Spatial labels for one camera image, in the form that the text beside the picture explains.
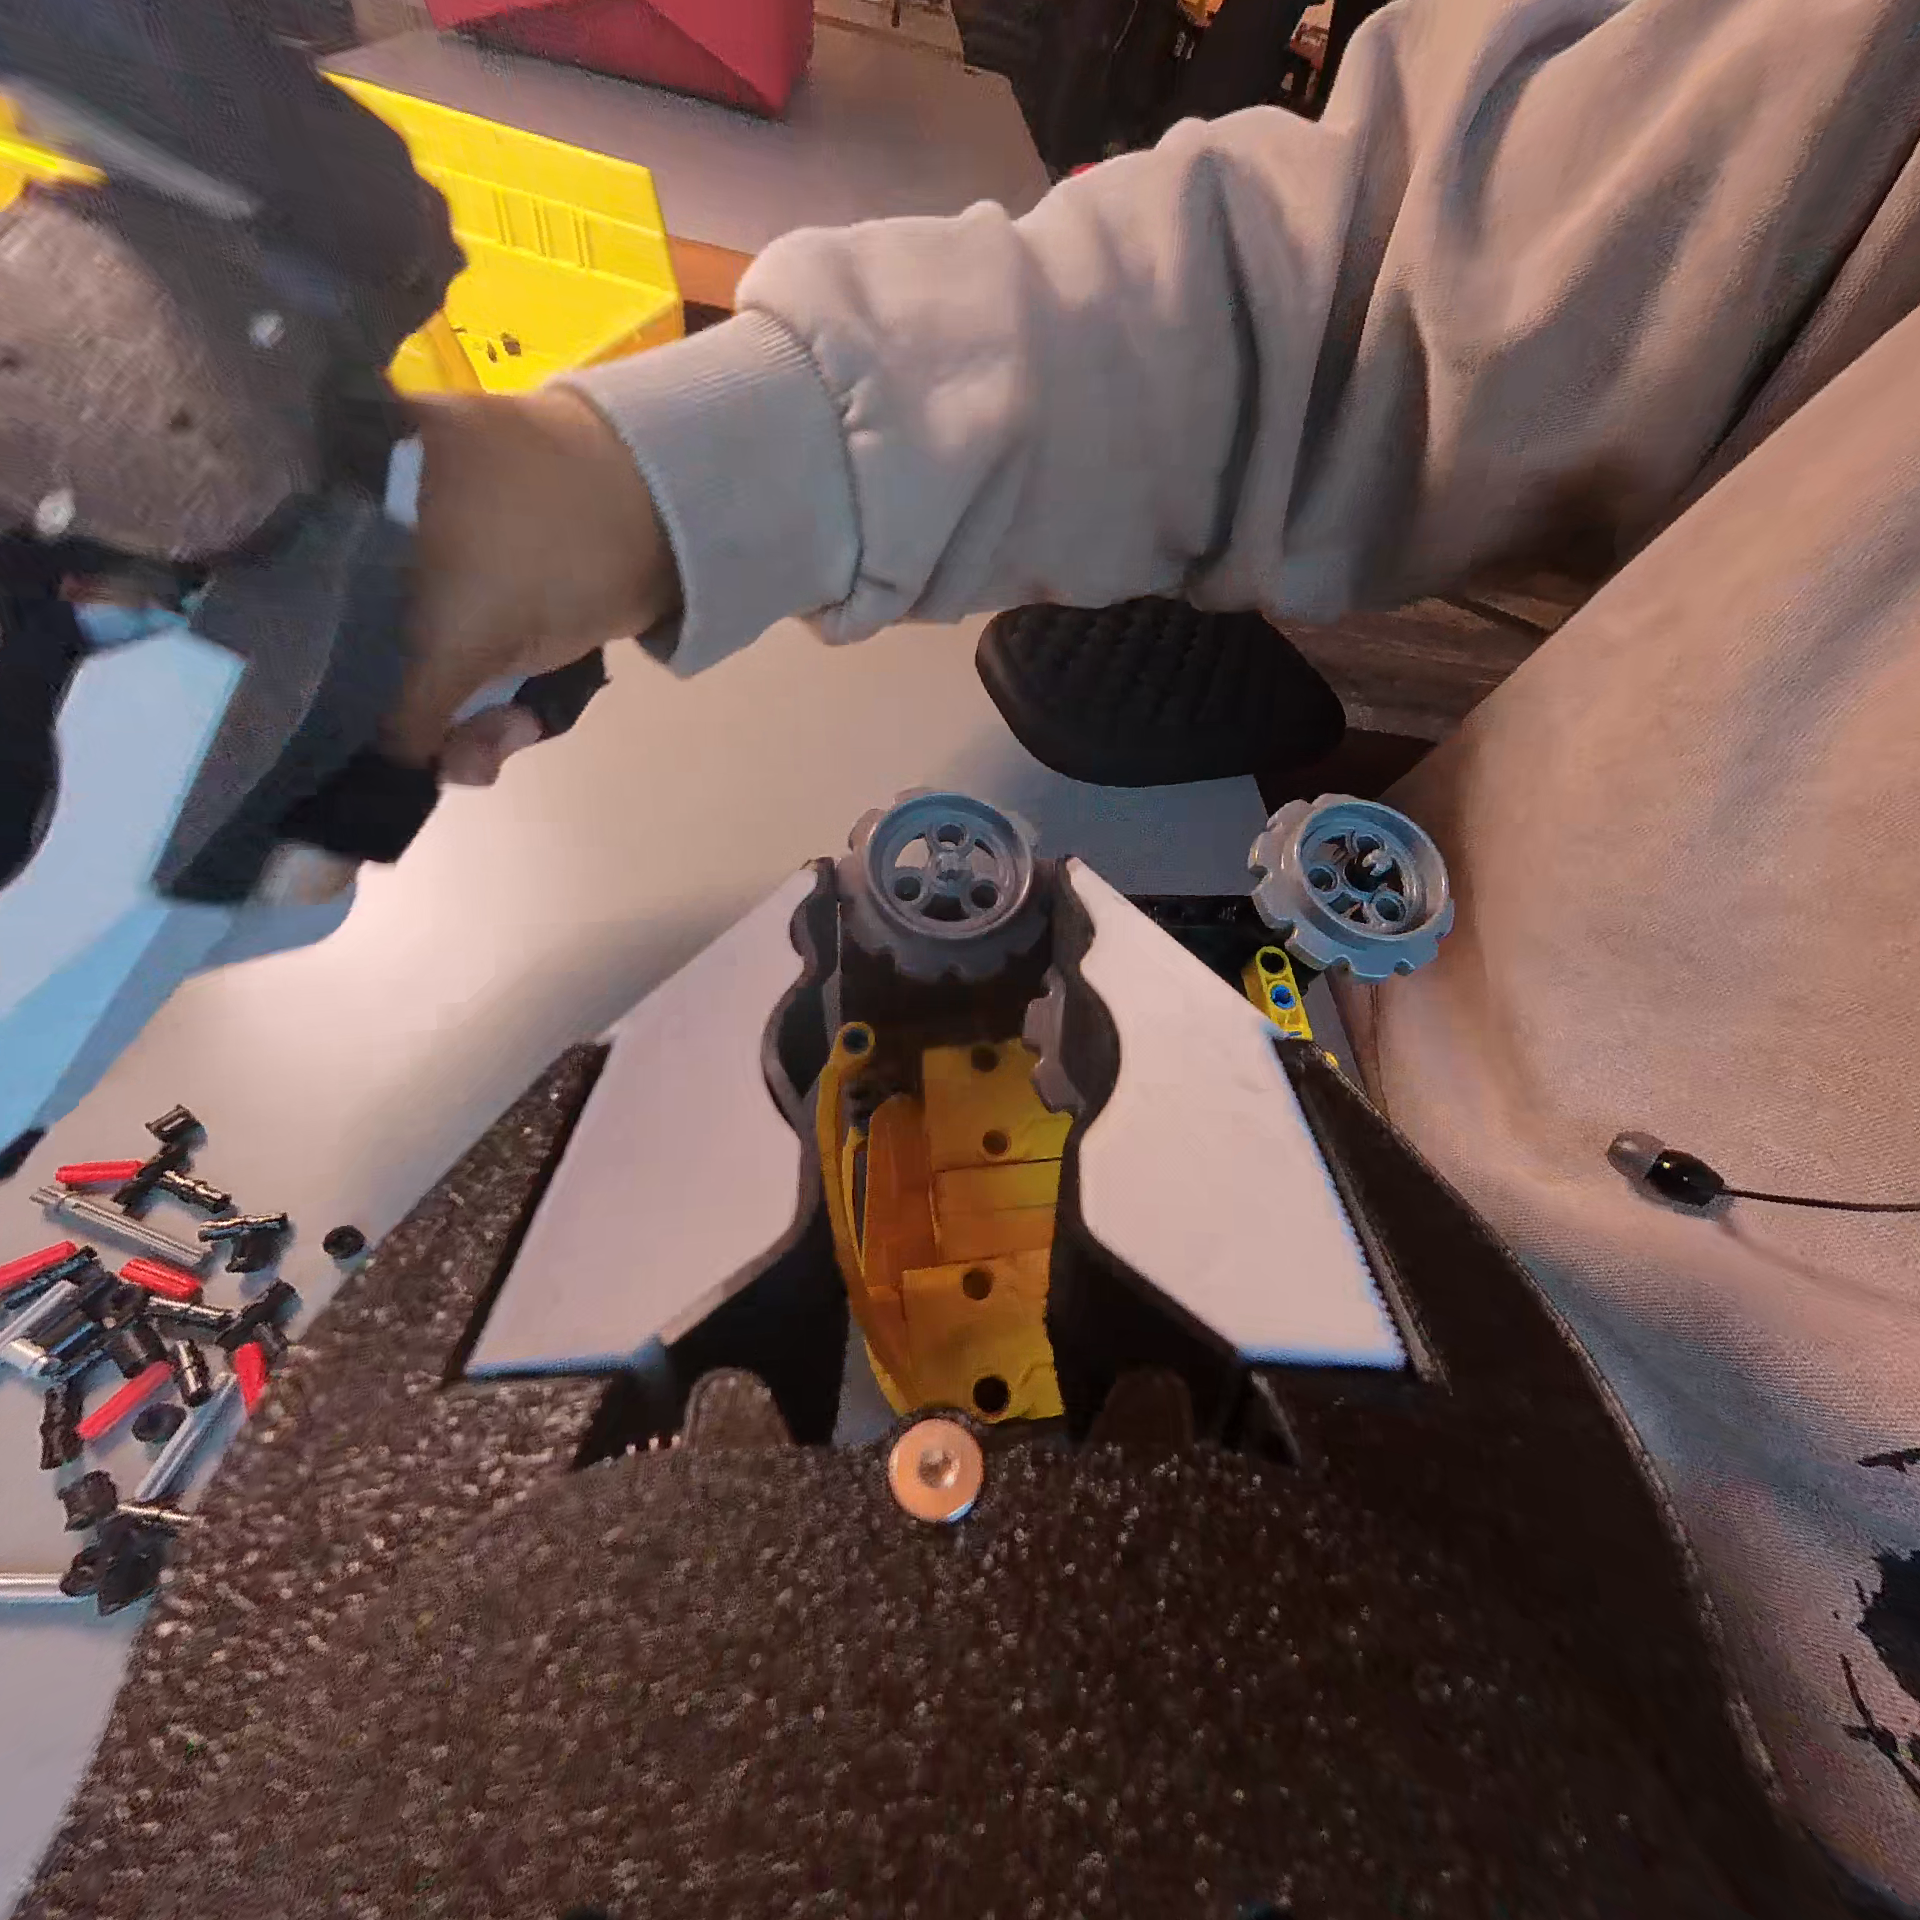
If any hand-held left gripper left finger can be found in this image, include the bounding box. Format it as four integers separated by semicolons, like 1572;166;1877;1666
460;861;843;1381

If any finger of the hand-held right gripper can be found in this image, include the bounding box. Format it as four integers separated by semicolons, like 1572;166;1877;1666
0;554;250;1151

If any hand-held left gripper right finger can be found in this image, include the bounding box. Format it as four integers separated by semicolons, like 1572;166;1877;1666
1047;857;1411;1376

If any yellow toy brick vehicle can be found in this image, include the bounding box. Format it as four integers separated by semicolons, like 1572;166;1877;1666
813;788;1458;1430

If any grey toy wheel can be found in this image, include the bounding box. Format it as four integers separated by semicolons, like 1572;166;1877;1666
1244;794;1458;986
837;788;1053;986

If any person's right forearm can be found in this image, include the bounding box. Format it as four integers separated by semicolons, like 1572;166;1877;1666
557;0;1920;679

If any person's right hand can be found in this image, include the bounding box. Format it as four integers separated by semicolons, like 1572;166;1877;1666
375;387;681;790

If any yellow plastic bin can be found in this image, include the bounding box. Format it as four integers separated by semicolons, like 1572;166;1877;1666
320;67;685;397

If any beige printed sweatshirt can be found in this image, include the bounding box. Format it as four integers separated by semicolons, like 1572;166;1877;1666
1332;301;1920;1910

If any black textured pad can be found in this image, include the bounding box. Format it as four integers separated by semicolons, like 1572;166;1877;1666
974;593;1351;794

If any pile of small brick pins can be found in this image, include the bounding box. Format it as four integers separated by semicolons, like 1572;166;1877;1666
0;1099;297;1616

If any black earphone with cable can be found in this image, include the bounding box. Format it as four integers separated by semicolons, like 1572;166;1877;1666
1606;1129;1920;1219

